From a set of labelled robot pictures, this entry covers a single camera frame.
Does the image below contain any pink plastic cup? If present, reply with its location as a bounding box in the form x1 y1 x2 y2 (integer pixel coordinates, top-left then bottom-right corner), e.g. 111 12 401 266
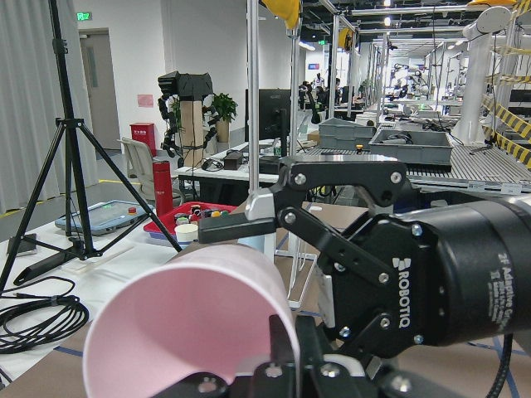
83 245 300 397

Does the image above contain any red bottle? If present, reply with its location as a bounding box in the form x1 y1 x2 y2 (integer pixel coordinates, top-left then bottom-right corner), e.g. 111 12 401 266
153 161 173 216

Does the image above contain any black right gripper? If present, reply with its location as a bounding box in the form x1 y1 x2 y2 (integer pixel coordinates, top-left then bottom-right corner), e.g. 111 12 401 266
266 158 510 358

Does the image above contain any white paper cup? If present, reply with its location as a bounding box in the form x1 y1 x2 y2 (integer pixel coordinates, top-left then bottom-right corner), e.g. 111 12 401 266
174 224 198 245

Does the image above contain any black tripod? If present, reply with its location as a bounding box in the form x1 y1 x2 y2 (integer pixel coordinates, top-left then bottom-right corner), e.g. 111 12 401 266
1 1 182 289

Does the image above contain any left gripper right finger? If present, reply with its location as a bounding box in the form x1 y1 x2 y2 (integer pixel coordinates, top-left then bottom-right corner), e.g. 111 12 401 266
295 316 323 367

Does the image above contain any white wire cup rack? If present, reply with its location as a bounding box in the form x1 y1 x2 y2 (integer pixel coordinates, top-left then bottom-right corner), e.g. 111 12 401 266
283 232 317 310

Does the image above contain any red plastic tray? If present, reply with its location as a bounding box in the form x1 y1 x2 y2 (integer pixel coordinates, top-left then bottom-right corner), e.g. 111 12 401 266
158 201 236 245

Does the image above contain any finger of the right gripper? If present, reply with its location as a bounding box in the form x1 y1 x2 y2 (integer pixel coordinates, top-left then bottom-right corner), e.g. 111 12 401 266
198 215 276 244

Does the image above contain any coiled black cable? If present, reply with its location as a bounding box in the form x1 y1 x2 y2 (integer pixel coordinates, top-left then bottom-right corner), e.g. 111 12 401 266
0 276 90 356

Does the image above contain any green potted plant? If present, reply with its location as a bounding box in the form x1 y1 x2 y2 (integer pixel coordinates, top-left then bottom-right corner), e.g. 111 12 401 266
212 93 237 122

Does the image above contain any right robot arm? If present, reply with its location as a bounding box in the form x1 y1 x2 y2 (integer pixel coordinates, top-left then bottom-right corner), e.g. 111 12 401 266
198 155 530 358

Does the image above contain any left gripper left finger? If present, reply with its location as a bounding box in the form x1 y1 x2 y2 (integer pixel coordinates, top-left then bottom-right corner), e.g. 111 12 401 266
269 315 295 366

